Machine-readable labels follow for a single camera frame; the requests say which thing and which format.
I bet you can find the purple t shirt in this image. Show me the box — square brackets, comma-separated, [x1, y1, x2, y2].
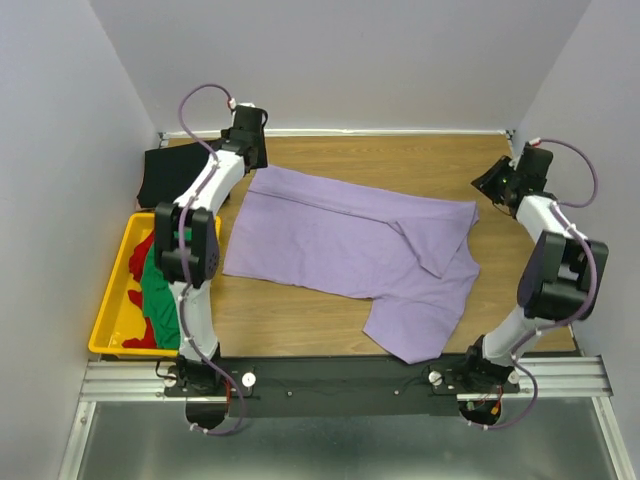
[223, 166, 480, 364]

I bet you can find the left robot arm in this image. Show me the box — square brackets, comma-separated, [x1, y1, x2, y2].
[154, 122, 268, 395]

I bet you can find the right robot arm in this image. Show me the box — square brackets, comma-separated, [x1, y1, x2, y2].
[459, 145, 609, 392]

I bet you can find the folded black t shirt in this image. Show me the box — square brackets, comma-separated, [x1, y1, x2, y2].
[137, 139, 232, 211]

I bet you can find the red t shirt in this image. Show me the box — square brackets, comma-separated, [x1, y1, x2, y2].
[122, 232, 157, 349]

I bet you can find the green t shirt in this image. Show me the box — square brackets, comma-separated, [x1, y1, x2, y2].
[139, 231, 181, 350]

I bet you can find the yellow plastic bin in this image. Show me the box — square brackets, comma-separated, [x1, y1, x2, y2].
[88, 212, 223, 360]

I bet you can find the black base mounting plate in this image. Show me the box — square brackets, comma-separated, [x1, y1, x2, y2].
[158, 354, 519, 427]

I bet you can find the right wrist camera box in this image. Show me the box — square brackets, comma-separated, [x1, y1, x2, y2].
[516, 145, 554, 180]

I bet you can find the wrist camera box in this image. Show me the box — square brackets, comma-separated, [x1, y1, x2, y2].
[232, 105, 269, 134]
[516, 145, 554, 180]

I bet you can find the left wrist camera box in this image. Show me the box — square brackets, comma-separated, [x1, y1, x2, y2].
[232, 105, 269, 134]

